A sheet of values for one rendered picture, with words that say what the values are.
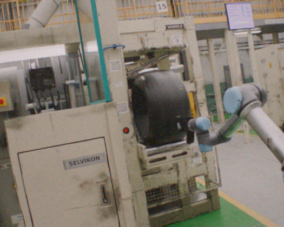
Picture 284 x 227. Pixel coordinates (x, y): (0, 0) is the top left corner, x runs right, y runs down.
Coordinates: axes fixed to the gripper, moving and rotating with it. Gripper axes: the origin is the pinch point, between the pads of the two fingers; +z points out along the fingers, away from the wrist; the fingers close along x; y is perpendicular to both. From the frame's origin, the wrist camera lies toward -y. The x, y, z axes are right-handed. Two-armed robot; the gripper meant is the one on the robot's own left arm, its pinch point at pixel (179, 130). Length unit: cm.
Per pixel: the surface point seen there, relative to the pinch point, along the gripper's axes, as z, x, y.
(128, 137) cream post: 16.8, 31.4, 2.3
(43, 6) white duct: 32, 74, 110
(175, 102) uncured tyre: -4.7, 1.3, 18.6
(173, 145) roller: 10.4, 2.6, -9.6
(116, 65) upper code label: 11, 32, 52
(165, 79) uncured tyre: 0.7, 2.5, 35.2
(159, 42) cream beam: 34, -13, 73
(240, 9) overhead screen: 260, -300, 205
